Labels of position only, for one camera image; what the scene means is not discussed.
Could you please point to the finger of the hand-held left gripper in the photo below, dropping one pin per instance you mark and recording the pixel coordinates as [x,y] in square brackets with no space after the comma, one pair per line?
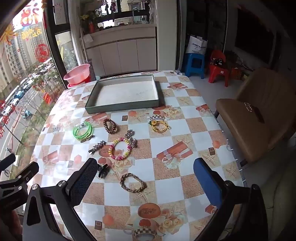
[26,172]
[7,162]

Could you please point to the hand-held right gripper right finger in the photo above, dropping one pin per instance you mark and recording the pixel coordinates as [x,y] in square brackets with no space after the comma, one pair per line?
[205,180]

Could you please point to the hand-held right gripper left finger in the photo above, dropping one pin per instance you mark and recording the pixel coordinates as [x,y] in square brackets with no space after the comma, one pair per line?
[85,176]

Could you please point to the small black claw clip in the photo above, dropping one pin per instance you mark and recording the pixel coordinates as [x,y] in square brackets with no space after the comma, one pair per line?
[103,172]

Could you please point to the star-studded metal hair clip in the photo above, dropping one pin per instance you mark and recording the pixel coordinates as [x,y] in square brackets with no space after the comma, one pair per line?
[97,146]

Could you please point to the thin black hair clip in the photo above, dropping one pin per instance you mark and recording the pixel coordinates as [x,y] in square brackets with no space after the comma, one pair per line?
[86,139]

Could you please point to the silver heart hair clip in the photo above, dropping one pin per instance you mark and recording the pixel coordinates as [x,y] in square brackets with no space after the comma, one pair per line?
[128,134]
[133,142]

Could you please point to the grey-green shallow tray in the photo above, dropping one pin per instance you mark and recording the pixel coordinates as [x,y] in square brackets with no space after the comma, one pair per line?
[127,92]

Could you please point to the patterned checked tablecloth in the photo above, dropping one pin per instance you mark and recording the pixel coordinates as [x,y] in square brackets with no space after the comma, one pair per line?
[201,139]

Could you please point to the small silver clip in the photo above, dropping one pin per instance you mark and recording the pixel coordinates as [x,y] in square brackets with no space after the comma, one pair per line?
[56,130]

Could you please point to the brown leather chair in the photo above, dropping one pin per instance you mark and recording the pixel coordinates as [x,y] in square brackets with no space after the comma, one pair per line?
[242,120]

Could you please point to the pink plastic basin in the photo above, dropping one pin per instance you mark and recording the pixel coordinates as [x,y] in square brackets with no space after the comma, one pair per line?
[76,74]

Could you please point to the small red plastic chair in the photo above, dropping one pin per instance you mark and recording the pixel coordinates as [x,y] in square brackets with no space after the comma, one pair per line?
[218,69]

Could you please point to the round red window cutout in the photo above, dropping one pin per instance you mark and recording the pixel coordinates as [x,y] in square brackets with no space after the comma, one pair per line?
[42,53]

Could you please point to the blue plastic stool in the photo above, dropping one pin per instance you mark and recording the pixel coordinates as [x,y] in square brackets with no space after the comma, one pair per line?
[195,59]

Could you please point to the white cabinet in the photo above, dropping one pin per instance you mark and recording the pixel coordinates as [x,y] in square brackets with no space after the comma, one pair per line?
[124,51]

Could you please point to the white paper bag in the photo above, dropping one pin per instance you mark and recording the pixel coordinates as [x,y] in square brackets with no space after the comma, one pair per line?
[196,45]

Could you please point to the yellow flower plant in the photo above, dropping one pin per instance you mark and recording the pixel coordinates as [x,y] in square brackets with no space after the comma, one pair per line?
[87,19]

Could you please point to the black wall television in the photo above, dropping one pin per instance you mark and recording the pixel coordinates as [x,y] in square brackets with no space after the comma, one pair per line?
[254,37]

